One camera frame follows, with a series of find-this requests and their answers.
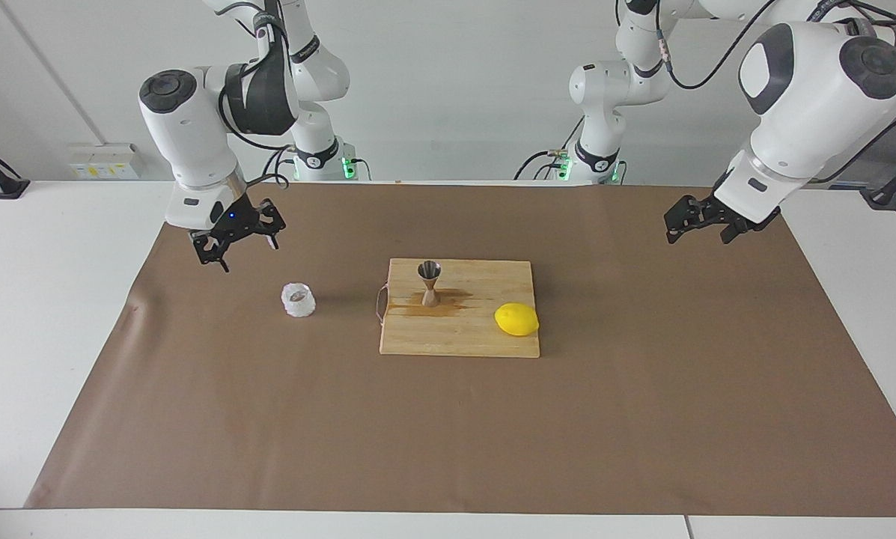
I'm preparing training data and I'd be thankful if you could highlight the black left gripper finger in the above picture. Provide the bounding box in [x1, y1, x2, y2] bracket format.
[719, 210, 781, 245]
[665, 196, 710, 245]

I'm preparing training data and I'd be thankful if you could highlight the black base cable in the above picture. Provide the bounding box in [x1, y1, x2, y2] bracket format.
[513, 138, 577, 181]
[263, 146, 299, 182]

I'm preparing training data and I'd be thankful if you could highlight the brown paper table mat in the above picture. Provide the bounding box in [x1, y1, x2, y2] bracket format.
[25, 182, 896, 517]

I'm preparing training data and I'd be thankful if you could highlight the steel double jigger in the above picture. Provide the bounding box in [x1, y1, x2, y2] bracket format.
[416, 260, 443, 308]

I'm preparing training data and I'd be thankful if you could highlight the white wall socket box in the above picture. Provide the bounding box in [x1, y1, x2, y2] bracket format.
[68, 144, 140, 180]

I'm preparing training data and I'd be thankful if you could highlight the wooden cutting board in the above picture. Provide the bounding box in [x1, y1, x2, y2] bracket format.
[377, 258, 541, 359]

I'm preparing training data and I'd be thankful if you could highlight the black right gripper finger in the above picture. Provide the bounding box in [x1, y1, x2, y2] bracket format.
[192, 234, 230, 273]
[257, 198, 287, 250]

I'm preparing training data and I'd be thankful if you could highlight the yellow lemon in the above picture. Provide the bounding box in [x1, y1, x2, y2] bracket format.
[494, 302, 540, 337]

